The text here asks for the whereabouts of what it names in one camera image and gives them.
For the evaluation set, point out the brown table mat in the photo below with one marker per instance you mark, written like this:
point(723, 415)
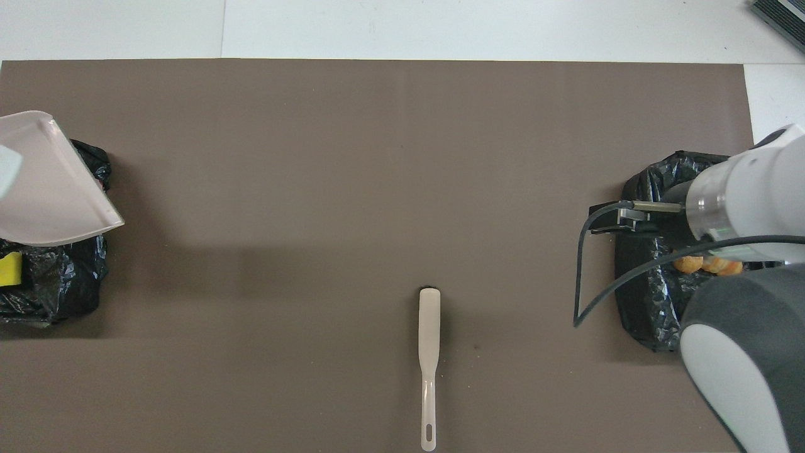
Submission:
point(314, 189)

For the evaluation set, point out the bumpy golden bread roll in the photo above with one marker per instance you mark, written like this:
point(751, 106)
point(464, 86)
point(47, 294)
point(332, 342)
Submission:
point(688, 264)

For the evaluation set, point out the black bin with pink spot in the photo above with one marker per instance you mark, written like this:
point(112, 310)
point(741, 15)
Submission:
point(63, 283)

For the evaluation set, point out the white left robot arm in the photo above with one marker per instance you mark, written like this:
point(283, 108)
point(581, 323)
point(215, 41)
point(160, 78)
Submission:
point(7, 170)

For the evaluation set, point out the beige hand brush black bristles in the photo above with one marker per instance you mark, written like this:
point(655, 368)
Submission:
point(429, 327)

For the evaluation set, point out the striped orange croissant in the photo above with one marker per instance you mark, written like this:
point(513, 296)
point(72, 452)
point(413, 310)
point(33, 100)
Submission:
point(726, 268)

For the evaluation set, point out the dark ribbed panel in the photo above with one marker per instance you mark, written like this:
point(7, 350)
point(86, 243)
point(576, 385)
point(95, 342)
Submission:
point(783, 19)

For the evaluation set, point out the yellow green scouring sponge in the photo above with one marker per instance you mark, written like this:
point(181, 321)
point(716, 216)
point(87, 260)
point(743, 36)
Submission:
point(9, 269)

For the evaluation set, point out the black bag lined bin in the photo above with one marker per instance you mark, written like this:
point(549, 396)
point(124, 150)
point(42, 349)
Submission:
point(648, 296)

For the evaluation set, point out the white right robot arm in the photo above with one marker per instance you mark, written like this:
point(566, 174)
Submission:
point(748, 352)

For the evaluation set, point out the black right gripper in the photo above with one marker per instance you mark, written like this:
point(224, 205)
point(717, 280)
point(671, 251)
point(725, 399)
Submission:
point(674, 223)

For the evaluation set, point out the beige plastic dustpan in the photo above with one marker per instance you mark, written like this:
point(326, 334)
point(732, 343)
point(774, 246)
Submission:
point(50, 189)

